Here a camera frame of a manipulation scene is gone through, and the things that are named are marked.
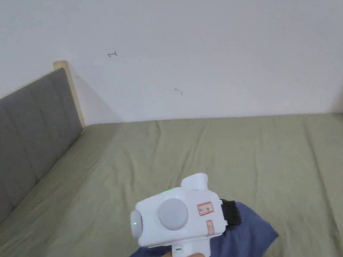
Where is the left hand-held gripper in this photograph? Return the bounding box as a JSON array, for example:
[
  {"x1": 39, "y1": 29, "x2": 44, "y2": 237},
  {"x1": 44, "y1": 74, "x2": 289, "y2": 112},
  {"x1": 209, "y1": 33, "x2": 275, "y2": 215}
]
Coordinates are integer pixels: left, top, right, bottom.
[{"x1": 127, "y1": 170, "x2": 246, "y2": 257}]

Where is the dark blue shirt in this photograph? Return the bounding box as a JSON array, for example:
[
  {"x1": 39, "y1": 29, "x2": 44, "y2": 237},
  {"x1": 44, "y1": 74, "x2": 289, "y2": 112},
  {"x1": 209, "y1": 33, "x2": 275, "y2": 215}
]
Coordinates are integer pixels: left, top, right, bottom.
[{"x1": 84, "y1": 197, "x2": 281, "y2": 257}]

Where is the bed with pale green sheet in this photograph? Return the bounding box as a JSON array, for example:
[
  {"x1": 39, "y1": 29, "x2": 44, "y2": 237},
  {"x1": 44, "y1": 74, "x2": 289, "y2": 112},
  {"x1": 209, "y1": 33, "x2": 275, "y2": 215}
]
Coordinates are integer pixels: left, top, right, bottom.
[{"x1": 0, "y1": 102, "x2": 343, "y2": 257}]

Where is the grey padded headboard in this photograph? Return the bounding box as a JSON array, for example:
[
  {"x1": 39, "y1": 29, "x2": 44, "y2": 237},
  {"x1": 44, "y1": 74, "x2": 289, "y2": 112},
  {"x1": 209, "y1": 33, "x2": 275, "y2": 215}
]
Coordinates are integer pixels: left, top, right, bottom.
[{"x1": 0, "y1": 58, "x2": 96, "y2": 237}]

